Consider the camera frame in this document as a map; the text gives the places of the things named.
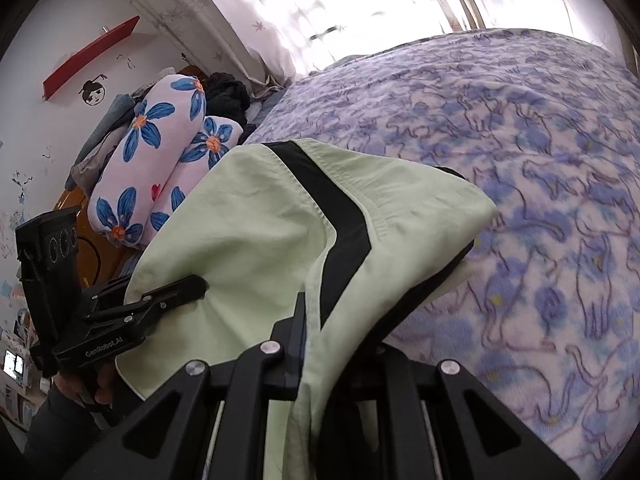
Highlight dark clothes pile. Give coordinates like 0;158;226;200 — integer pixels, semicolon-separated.
203;73;250;128

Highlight grey folded clothes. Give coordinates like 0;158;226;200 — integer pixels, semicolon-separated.
64;86;151;197

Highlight purple cat print blanket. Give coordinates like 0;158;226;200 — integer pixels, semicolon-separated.
250;29;639;479

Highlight green and black hooded jacket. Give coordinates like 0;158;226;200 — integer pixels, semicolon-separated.
116;139;497;479

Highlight blue flower print folded quilt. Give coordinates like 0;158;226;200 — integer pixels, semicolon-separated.
87;75;243;248

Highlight person's left hand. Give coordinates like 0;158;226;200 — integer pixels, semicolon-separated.
52;361;116;406

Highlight white floral curtain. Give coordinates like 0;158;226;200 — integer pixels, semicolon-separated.
128;0;632;93

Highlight red wall shelf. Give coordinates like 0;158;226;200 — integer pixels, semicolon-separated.
42;15;140;101

